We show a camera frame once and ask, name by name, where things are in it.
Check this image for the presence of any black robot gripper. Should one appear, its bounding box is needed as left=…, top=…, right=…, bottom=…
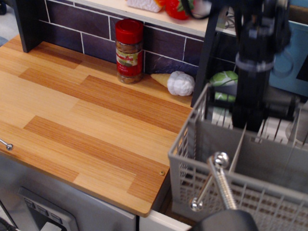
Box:
left=210, top=53, right=299, bottom=132

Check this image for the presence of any grey plastic drying rack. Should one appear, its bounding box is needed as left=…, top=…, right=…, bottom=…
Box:
left=167, top=83, right=308, bottom=231

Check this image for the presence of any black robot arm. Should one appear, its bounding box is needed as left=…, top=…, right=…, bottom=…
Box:
left=192, top=0, right=299, bottom=132

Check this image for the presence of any white sink with drainboard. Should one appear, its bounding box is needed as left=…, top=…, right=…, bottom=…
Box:
left=139, top=91, right=308, bottom=231

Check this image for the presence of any green toy cabbage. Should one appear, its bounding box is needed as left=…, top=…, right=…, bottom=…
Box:
left=209, top=71, right=238, bottom=103

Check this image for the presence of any grey faucet base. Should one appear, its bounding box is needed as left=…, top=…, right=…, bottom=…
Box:
left=285, top=100, right=308, bottom=145

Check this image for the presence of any light blue box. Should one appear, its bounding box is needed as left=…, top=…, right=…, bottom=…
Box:
left=268, top=4, right=308, bottom=97

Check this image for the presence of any white toy ice cream cone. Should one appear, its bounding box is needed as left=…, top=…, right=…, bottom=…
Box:
left=150, top=71, right=195, bottom=96

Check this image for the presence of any black clamp body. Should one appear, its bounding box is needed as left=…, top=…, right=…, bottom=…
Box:
left=189, top=209, right=258, bottom=231

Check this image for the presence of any red toy strawberry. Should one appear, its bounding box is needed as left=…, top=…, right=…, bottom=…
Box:
left=165, top=0, right=189, bottom=20

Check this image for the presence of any red-lidded spice jar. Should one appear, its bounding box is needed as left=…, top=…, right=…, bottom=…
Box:
left=115, top=19, right=143, bottom=84

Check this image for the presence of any white toy cake slice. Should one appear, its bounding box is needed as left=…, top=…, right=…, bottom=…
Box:
left=126, top=0, right=166, bottom=13

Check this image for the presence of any silver oven control panel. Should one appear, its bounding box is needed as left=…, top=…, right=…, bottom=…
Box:
left=18, top=187, right=78, bottom=231

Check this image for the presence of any small chrome knob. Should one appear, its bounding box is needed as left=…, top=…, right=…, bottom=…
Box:
left=0, top=139, right=13, bottom=151

